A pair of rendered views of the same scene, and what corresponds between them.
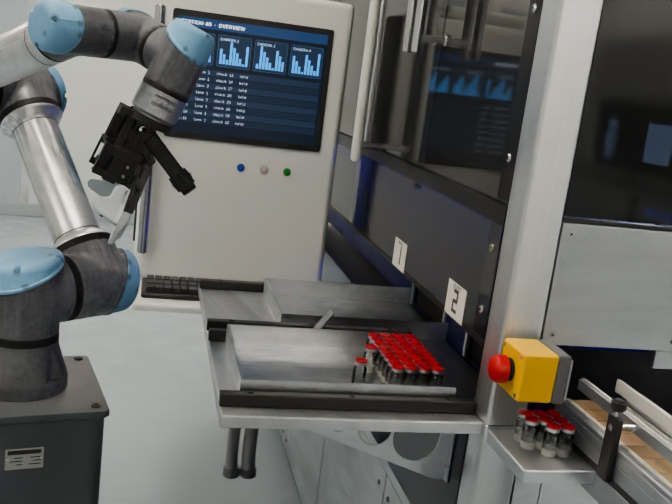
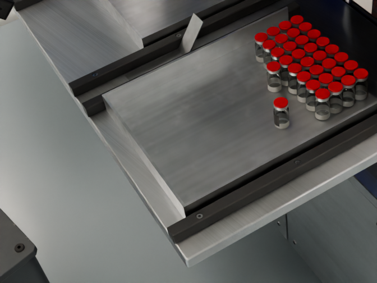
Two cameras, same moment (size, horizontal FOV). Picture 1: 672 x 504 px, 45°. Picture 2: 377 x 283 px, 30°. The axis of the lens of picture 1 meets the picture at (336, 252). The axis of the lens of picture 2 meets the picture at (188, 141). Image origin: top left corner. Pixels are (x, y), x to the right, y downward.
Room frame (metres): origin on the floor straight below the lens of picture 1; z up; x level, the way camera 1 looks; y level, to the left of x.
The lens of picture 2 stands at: (0.57, 0.16, 1.64)
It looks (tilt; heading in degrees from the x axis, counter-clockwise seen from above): 47 degrees down; 353
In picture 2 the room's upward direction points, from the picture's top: 12 degrees counter-clockwise
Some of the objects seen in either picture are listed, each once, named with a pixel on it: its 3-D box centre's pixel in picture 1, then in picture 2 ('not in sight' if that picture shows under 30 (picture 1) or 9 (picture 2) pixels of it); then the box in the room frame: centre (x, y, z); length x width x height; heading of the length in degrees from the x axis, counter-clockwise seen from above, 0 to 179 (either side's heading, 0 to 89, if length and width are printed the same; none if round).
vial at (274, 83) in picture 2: (369, 358); (274, 77); (1.32, -0.08, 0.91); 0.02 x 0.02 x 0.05
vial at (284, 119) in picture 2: (359, 373); (281, 113); (1.25, -0.06, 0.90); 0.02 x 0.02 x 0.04
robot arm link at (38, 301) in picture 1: (28, 290); not in sight; (1.30, 0.50, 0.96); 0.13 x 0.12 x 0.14; 142
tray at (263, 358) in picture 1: (333, 363); (242, 103); (1.30, -0.02, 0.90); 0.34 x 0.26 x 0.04; 104
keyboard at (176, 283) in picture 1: (224, 289); not in sight; (1.94, 0.26, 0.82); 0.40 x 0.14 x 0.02; 104
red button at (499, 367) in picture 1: (502, 368); not in sight; (1.09, -0.26, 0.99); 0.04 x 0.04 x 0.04; 14
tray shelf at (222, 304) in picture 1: (333, 345); (209, 47); (1.47, -0.02, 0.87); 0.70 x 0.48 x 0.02; 14
